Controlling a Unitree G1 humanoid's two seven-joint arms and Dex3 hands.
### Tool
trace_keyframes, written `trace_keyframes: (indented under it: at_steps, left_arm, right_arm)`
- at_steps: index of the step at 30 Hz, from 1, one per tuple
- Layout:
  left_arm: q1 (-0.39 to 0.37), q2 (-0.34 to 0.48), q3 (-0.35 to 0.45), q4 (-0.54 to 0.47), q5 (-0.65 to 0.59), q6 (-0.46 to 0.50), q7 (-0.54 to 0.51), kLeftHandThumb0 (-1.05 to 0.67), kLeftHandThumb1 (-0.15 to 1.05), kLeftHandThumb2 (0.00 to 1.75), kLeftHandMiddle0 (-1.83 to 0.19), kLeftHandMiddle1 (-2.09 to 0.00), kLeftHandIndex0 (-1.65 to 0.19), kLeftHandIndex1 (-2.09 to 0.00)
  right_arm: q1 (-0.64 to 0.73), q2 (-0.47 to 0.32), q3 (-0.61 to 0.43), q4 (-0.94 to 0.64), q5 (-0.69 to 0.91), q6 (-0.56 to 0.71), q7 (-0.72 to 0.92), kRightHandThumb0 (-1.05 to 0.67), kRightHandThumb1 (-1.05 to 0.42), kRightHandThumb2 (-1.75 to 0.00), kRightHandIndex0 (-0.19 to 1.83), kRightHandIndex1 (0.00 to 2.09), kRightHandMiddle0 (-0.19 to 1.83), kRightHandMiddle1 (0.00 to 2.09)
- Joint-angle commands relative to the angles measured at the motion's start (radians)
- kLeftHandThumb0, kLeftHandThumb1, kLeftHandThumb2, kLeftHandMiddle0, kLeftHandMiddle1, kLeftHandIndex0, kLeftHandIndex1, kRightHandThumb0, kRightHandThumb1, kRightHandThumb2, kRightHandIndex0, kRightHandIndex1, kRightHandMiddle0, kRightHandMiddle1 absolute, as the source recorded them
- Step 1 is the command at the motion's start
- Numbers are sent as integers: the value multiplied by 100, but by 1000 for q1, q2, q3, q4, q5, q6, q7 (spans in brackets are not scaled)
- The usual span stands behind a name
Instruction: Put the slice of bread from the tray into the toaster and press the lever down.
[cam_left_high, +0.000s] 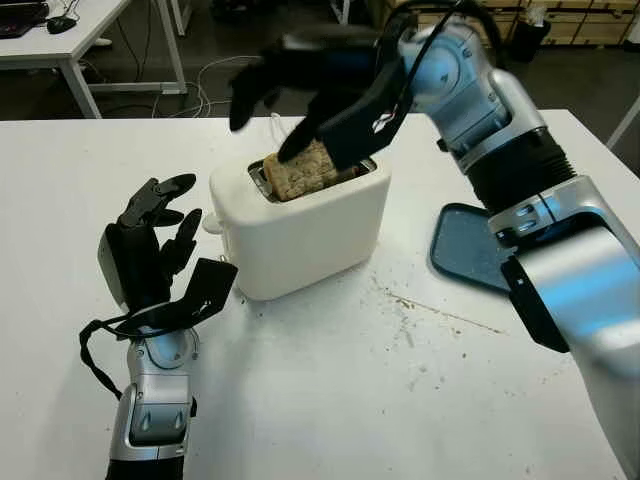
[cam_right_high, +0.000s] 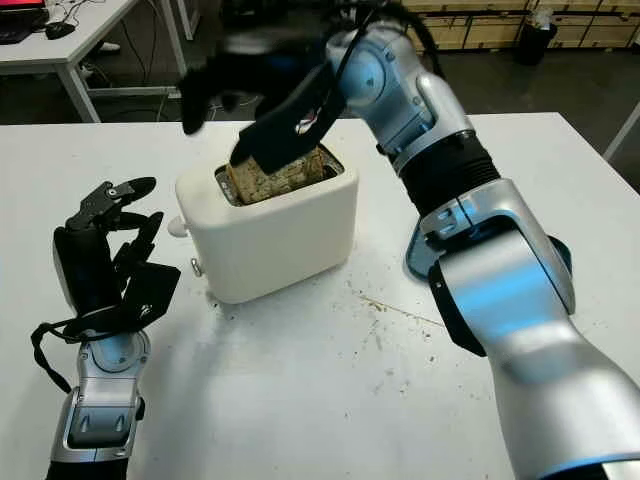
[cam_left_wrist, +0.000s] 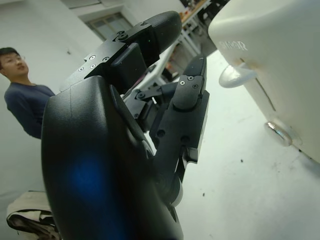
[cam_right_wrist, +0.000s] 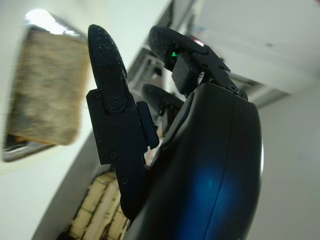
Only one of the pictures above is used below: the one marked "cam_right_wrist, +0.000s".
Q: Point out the brown bread slice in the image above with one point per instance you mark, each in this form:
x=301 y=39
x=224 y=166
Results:
x=47 y=87

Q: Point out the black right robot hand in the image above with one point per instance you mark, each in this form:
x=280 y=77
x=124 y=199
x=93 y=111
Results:
x=205 y=162

